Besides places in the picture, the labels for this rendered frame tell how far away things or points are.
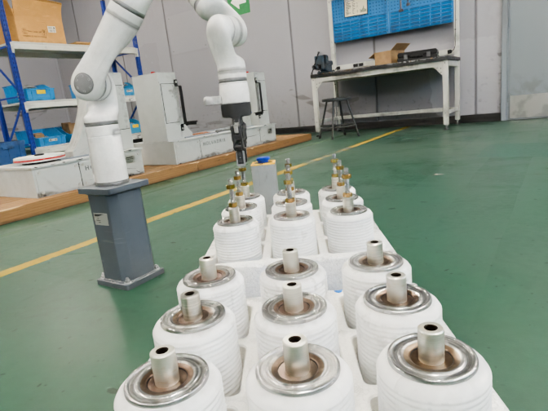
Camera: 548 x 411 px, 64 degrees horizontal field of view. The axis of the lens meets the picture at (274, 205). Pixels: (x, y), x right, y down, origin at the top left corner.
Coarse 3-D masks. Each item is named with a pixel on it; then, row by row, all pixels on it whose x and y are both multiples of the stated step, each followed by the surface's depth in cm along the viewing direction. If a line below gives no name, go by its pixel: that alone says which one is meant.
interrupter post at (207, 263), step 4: (204, 256) 62; (208, 256) 62; (212, 256) 62; (200, 260) 61; (204, 260) 61; (208, 260) 61; (212, 260) 61; (200, 264) 61; (204, 264) 61; (208, 264) 61; (212, 264) 61; (204, 268) 61; (208, 268) 61; (212, 268) 61; (204, 272) 61; (208, 272) 61; (212, 272) 61; (216, 272) 62; (204, 276) 61; (208, 276) 61; (212, 276) 61; (216, 276) 62; (204, 280) 61; (208, 280) 61
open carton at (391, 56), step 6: (396, 48) 506; (402, 48) 514; (378, 54) 514; (384, 54) 509; (390, 54) 504; (396, 54) 511; (378, 60) 516; (384, 60) 511; (390, 60) 505; (396, 60) 512
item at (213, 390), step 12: (216, 372) 40; (216, 384) 39; (120, 396) 38; (192, 396) 37; (204, 396) 37; (216, 396) 38; (120, 408) 37; (132, 408) 36; (168, 408) 36; (180, 408) 36; (192, 408) 36; (204, 408) 37; (216, 408) 38
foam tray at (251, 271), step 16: (320, 224) 107; (320, 240) 96; (384, 240) 91; (272, 256) 95; (304, 256) 87; (320, 256) 86; (336, 256) 85; (240, 272) 86; (256, 272) 85; (336, 272) 85; (256, 288) 86; (336, 288) 86
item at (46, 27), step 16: (16, 0) 493; (32, 0) 507; (48, 0) 523; (16, 16) 497; (32, 16) 512; (48, 16) 529; (0, 32) 511; (16, 32) 497; (32, 32) 512; (48, 32) 529
